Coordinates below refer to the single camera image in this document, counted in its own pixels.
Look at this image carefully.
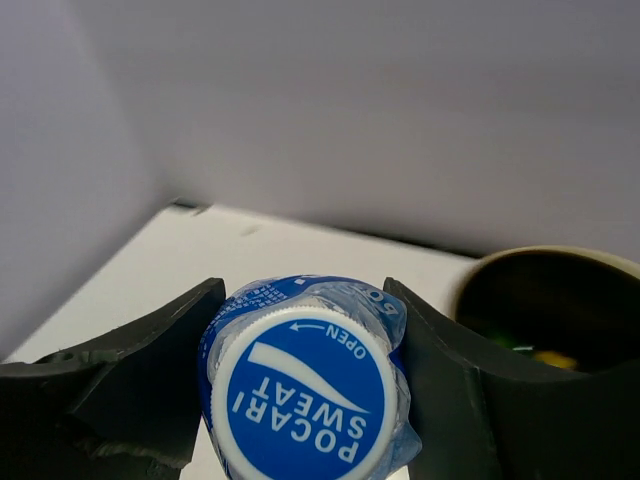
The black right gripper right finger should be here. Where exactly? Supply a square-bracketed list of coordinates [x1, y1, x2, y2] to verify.
[384, 278, 639, 479]

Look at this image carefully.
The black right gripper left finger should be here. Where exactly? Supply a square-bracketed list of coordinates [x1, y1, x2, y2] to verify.
[1, 278, 225, 480]

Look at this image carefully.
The clear bottle blue label white cap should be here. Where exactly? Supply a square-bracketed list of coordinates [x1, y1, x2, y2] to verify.
[198, 275, 422, 479]

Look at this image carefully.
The green plastic bottle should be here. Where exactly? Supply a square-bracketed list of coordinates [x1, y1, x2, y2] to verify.
[492, 335, 535, 355]

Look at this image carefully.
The clear bottle orange label yellow cap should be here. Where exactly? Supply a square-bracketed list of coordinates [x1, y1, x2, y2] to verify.
[532, 350, 578, 371]

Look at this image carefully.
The orange cylindrical bin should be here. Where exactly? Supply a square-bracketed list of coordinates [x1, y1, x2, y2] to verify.
[449, 245, 639, 374]

